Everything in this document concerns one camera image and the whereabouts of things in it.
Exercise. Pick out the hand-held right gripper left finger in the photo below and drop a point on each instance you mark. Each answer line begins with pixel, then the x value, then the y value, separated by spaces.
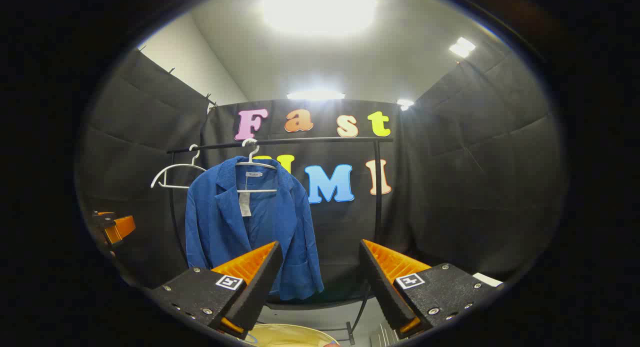
pixel 262 287

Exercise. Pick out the white panel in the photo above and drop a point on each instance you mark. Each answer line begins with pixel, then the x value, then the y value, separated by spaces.
pixel 487 279

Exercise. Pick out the black backdrop cloth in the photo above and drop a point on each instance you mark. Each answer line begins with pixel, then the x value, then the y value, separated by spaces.
pixel 450 187

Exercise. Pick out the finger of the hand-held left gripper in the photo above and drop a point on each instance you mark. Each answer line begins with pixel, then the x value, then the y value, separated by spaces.
pixel 102 221
pixel 122 229

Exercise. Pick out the white clothes hanger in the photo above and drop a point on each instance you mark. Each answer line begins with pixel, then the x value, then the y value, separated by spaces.
pixel 260 191
pixel 175 187

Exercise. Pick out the ceiling light panel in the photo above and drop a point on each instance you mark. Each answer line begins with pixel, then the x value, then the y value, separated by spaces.
pixel 405 104
pixel 320 9
pixel 316 95
pixel 462 47

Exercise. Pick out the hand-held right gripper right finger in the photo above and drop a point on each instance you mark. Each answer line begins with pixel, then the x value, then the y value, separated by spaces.
pixel 380 287

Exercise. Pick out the beige laundry hamper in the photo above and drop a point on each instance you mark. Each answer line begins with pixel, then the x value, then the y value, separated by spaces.
pixel 295 337

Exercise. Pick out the black clothes rack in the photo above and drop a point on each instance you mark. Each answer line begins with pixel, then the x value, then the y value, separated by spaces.
pixel 325 139

